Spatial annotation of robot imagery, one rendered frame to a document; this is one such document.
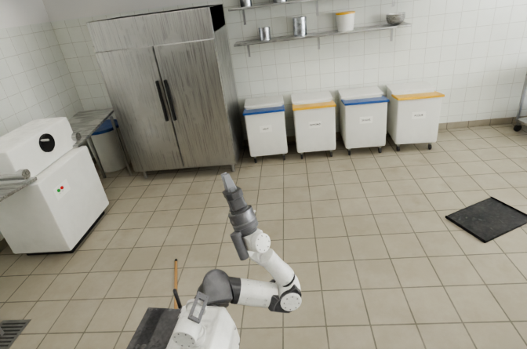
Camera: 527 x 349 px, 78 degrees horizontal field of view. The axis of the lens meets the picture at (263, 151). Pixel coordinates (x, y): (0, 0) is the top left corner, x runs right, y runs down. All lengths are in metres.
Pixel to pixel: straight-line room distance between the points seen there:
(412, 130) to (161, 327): 3.94
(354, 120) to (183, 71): 2.18
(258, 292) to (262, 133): 3.22
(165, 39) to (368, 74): 2.71
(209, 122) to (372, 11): 2.51
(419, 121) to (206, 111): 2.65
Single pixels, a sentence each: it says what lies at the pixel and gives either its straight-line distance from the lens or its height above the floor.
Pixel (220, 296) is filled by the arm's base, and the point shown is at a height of 1.22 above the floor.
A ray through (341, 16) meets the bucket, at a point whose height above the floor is 1.75.
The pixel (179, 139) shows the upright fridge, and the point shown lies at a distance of 4.27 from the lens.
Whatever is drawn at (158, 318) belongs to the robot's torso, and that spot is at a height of 1.23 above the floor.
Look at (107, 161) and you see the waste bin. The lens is 5.29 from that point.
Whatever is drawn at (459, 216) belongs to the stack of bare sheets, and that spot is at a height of 0.02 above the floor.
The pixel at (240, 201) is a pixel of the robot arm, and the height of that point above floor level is 1.51.
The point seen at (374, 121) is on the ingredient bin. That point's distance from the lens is 4.40.
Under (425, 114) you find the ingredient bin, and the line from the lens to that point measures 4.56.
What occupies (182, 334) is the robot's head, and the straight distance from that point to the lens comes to 1.02.
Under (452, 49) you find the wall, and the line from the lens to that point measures 5.19.
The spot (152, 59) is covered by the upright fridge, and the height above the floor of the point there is 1.58.
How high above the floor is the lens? 2.13
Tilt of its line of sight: 26 degrees down
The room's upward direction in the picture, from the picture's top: 8 degrees counter-clockwise
